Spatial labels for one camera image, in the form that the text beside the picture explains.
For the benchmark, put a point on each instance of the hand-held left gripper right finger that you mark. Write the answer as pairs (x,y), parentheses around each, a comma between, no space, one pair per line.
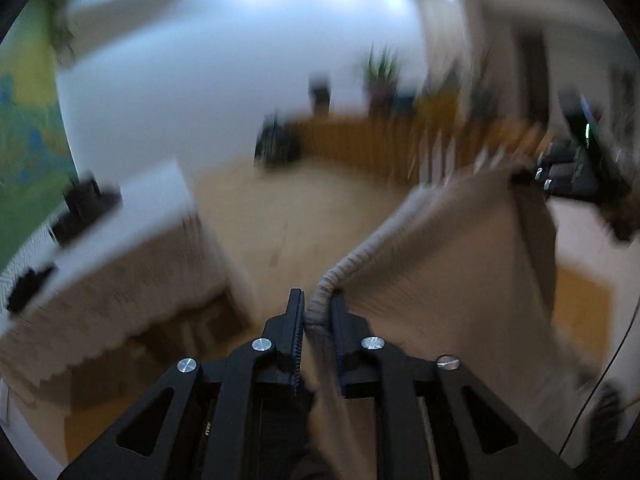
(338,340)

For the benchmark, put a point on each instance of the white ribbed knit sweater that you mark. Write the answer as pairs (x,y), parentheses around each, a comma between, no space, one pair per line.
(450,270)

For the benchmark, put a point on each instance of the green potted plant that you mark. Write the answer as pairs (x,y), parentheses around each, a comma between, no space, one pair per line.
(381,80)

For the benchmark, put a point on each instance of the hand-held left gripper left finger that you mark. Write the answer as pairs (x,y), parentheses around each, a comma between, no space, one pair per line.
(299,345)

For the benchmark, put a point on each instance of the wooden slat fence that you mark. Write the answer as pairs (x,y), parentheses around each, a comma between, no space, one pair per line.
(375,145)

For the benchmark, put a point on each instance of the black box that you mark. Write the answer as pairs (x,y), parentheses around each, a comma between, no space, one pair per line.
(320,92)

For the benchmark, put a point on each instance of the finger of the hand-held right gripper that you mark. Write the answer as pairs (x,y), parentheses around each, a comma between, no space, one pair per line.
(562,157)
(565,182)

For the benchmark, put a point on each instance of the black bag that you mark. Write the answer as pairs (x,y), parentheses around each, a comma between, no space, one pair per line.
(277,140)

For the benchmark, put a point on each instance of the green landscape wall painting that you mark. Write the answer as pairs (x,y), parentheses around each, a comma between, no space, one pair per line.
(30,160)

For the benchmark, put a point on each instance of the black device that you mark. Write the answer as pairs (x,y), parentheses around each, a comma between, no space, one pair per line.
(32,287)
(87,207)

